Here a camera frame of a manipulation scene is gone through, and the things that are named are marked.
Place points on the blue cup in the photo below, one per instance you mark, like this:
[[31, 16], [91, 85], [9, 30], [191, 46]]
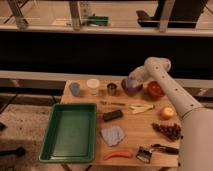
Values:
[[75, 89]]

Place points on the metal binder clip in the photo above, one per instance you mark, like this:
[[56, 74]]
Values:
[[144, 155]]

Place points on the yellow apple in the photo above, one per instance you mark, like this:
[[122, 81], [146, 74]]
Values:
[[167, 113]]

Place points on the small metal cup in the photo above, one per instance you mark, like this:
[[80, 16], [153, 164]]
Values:
[[112, 89]]

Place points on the red bowl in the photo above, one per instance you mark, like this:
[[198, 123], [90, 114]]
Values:
[[154, 90]]

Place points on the black rectangular block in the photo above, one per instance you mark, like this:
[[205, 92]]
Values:
[[112, 115]]

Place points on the green box on shelf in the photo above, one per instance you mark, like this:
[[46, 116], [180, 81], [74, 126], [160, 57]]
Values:
[[97, 20]]

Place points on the black handled peeler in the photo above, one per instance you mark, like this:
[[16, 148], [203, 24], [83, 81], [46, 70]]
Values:
[[165, 149]]

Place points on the orange chili pepper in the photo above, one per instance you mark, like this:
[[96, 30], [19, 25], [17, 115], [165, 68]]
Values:
[[119, 153]]

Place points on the green plastic tray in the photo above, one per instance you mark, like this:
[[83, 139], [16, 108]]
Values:
[[70, 136]]

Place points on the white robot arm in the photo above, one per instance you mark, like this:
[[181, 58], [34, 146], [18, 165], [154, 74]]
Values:
[[196, 144]]

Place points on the blue sponge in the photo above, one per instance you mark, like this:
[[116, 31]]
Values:
[[132, 83]]

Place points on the bunch of red grapes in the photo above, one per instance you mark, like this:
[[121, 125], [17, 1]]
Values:
[[172, 132]]

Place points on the thin brown stick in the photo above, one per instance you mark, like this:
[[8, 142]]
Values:
[[111, 103]]

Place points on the white cup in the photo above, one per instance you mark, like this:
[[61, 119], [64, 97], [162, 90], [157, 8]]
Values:
[[93, 85]]

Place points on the blue folded cloth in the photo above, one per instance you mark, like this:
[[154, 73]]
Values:
[[112, 135]]

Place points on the purple bowl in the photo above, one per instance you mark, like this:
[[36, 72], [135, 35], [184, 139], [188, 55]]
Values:
[[131, 91]]

